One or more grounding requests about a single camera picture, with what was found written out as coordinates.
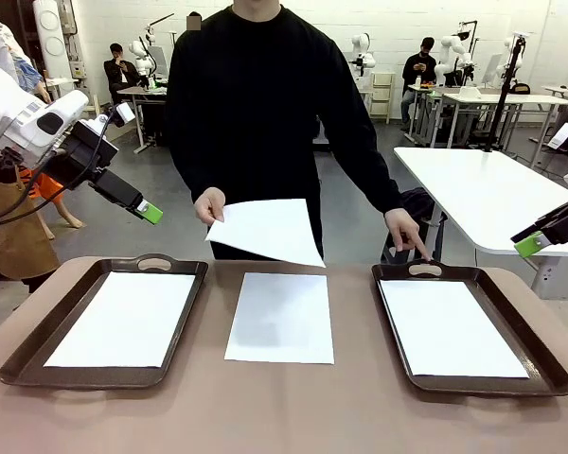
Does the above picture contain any white A4 paper sheet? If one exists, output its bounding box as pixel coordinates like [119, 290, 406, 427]
[204, 198, 327, 269]

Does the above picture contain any white box device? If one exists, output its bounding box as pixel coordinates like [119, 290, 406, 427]
[546, 122, 568, 157]

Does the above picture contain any white standing air conditioner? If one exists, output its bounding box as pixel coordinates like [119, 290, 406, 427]
[31, 0, 73, 79]

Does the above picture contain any white background table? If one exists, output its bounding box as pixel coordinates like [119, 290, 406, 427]
[442, 92, 568, 148]

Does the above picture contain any person in black sweater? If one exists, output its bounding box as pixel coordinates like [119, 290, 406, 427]
[164, 0, 403, 262]

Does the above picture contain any white A4 paper stack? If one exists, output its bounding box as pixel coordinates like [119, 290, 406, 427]
[223, 271, 336, 366]

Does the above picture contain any grey plastic stool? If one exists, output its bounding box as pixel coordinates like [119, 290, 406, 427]
[382, 219, 445, 265]

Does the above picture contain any large white table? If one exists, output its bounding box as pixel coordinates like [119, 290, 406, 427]
[393, 147, 568, 300]

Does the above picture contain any person's right hand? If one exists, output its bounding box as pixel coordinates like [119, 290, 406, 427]
[193, 186, 228, 224]

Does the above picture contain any black tripod stand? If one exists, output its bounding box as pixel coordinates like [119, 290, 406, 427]
[483, 33, 527, 153]

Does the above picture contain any person's left hand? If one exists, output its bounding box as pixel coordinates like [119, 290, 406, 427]
[383, 207, 435, 262]

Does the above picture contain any dark background work table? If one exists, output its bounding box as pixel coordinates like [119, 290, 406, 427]
[116, 84, 170, 156]

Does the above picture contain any brown plastic serving tray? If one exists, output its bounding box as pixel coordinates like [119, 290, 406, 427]
[370, 258, 568, 398]
[0, 253, 209, 392]

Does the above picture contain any mannequin with orange shorts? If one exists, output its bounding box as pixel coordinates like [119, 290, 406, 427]
[9, 32, 85, 231]

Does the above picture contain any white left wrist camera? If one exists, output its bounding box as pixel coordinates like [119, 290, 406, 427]
[104, 102, 136, 128]

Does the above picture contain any white A4 paper pile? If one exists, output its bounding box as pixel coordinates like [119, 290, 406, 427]
[43, 271, 197, 370]
[378, 279, 531, 379]

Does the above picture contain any black bag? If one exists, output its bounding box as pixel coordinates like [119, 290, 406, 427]
[397, 187, 449, 227]

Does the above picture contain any grey computer monitor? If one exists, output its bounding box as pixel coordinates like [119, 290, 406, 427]
[481, 53, 504, 89]

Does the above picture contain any person's left forearm black sleeve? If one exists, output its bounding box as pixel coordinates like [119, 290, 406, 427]
[354, 141, 406, 218]

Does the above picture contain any person's right forearm black sleeve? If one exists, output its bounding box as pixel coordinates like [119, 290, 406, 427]
[166, 117, 226, 200]

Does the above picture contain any mannequin with brown apron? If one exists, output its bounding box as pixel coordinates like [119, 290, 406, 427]
[0, 18, 62, 281]

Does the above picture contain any seated man in black jacket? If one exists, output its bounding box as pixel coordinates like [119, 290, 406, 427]
[103, 43, 143, 104]

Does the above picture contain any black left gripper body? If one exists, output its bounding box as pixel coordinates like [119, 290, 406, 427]
[51, 120, 143, 211]

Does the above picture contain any seated man with black cap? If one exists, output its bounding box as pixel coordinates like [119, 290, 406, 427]
[399, 37, 439, 132]

